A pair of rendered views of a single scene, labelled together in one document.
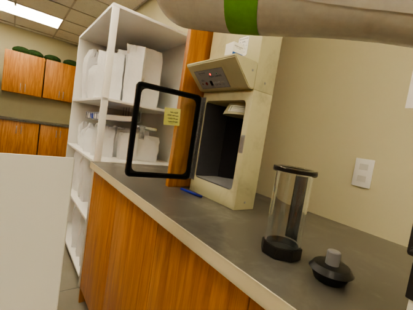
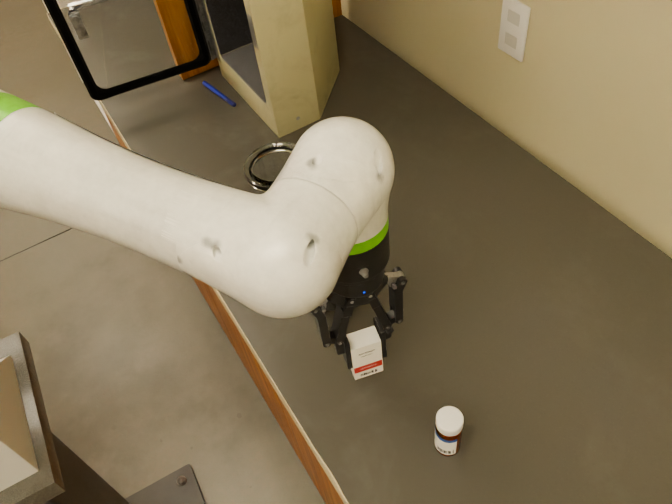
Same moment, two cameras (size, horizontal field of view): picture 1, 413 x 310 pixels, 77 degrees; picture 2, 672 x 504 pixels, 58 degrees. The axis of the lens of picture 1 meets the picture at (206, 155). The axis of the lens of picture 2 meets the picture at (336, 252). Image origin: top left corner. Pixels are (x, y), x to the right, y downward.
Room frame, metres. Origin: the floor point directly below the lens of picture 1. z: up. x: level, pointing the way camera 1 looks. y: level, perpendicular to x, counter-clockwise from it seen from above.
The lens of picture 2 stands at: (-0.07, -0.47, 1.82)
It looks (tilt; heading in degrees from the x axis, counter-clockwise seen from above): 50 degrees down; 13
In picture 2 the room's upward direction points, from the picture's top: 9 degrees counter-clockwise
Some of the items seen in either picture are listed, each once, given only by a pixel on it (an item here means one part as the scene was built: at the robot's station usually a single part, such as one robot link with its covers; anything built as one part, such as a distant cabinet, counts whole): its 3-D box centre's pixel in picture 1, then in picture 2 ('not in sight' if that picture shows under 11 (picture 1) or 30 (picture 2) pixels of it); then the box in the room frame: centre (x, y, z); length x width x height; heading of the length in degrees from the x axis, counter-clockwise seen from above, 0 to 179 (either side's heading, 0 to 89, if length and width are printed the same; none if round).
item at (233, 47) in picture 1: (233, 52); not in sight; (1.02, -0.04, 1.54); 0.05 x 0.05 x 0.06; 33
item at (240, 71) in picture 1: (217, 75); not in sight; (1.09, 0.01, 1.46); 0.32 x 0.11 x 0.10; 37
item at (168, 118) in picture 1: (165, 133); (124, 4); (1.16, 0.20, 1.19); 0.30 x 0.01 x 0.40; 120
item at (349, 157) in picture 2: not in sight; (340, 185); (0.39, -0.38, 1.37); 0.13 x 0.11 x 0.14; 161
